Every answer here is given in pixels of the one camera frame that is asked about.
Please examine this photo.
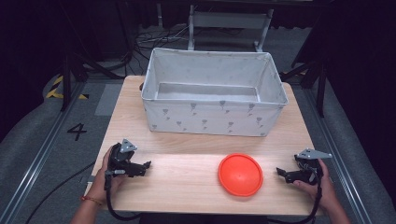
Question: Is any person's right hand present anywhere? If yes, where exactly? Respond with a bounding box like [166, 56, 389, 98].
[292, 158, 339, 213]

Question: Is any grey metal frame stand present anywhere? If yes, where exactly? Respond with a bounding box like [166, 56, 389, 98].
[187, 4, 276, 53]

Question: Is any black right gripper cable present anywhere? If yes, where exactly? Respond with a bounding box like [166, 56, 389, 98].
[266, 167, 324, 224]

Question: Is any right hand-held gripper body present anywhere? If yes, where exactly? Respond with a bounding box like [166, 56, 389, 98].
[284, 147, 333, 185]

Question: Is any grey patterned fabric storage box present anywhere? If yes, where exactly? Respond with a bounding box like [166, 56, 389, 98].
[140, 47, 290, 138]

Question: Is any black metal stand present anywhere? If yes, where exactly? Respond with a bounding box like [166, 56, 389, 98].
[279, 46, 329, 119]
[59, 0, 126, 112]

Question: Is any red string bracelet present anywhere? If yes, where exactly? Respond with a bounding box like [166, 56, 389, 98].
[79, 195, 104, 206]

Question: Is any thin black floor cable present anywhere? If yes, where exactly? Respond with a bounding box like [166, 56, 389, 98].
[23, 161, 97, 224]

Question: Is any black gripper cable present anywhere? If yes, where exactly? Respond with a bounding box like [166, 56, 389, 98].
[104, 174, 142, 222]
[266, 167, 324, 224]

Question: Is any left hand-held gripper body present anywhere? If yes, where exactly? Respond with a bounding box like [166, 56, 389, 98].
[106, 138, 148, 189]

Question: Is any grey metal floor rail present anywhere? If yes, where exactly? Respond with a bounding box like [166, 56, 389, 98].
[0, 79, 86, 224]
[302, 86, 373, 224]

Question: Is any orange round plastic disc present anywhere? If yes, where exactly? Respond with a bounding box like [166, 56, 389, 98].
[218, 152, 264, 198]

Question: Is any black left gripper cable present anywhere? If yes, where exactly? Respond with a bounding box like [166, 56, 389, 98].
[104, 174, 142, 222]

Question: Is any person's left hand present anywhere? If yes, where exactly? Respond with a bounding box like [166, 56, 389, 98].
[92, 145, 126, 203]

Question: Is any yellow black floor tape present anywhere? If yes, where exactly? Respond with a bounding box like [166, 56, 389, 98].
[45, 75, 90, 101]

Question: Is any bundle of floor cables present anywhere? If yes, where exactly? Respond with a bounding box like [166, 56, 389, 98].
[124, 23, 191, 73]

